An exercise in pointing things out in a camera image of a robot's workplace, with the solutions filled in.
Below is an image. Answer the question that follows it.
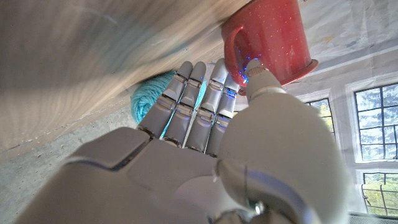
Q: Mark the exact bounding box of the red speckled enamel cup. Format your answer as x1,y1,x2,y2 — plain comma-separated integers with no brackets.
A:
220,0,319,96

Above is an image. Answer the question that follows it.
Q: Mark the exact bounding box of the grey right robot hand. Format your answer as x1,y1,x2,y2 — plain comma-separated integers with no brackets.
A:
14,58,351,224

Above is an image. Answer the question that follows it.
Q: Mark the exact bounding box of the grey perforated acoustic panel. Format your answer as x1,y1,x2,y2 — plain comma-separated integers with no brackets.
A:
348,212,398,224

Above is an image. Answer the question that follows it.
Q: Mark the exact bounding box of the teal yarn skein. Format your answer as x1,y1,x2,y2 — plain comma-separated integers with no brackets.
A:
130,70,208,139

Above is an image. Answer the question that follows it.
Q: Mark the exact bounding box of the printed window backdrop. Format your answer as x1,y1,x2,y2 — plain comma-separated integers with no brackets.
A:
217,0,398,218

